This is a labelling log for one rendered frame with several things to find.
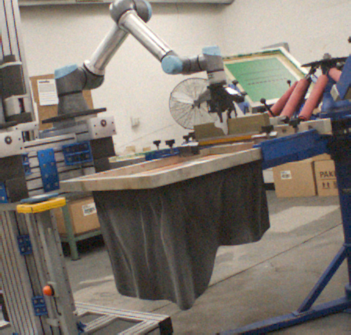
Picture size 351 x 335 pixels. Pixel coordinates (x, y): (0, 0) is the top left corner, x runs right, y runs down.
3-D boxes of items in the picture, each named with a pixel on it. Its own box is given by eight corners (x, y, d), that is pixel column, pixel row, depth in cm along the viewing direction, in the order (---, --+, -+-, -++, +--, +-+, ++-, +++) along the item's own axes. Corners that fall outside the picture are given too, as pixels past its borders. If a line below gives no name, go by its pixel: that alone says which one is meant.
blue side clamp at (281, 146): (265, 161, 190) (262, 142, 189) (255, 162, 193) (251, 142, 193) (314, 147, 208) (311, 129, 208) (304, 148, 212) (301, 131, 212)
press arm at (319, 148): (159, 203, 194) (156, 186, 194) (150, 203, 199) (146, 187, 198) (347, 146, 272) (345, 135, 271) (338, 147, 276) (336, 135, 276)
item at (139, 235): (186, 313, 174) (162, 183, 171) (111, 295, 209) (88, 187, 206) (193, 310, 176) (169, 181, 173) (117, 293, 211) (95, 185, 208)
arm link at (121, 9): (106, -11, 223) (182, 60, 209) (122, -9, 232) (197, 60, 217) (93, 11, 229) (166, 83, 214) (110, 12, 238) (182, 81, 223)
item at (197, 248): (191, 308, 175) (168, 181, 172) (184, 307, 178) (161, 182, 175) (280, 265, 204) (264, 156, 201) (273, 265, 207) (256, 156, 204)
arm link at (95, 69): (63, 79, 260) (124, -10, 232) (85, 77, 272) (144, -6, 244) (77, 96, 257) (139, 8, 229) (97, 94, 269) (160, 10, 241)
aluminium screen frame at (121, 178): (153, 188, 160) (150, 175, 160) (60, 192, 206) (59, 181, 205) (312, 144, 209) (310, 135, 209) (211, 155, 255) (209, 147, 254)
